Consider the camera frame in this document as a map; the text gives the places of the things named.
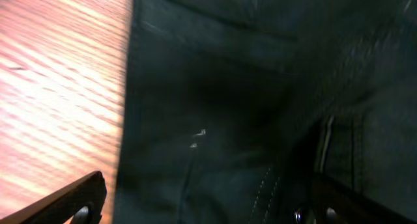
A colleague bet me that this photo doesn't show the black shorts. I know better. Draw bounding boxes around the black shorts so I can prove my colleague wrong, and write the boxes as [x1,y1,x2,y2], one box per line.
[113,0,416,223]

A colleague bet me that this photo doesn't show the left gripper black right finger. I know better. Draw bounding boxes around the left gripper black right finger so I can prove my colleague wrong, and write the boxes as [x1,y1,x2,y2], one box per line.
[293,175,414,224]

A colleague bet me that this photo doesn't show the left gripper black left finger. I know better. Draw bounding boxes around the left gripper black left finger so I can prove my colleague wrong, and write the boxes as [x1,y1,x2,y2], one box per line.
[1,171,107,224]

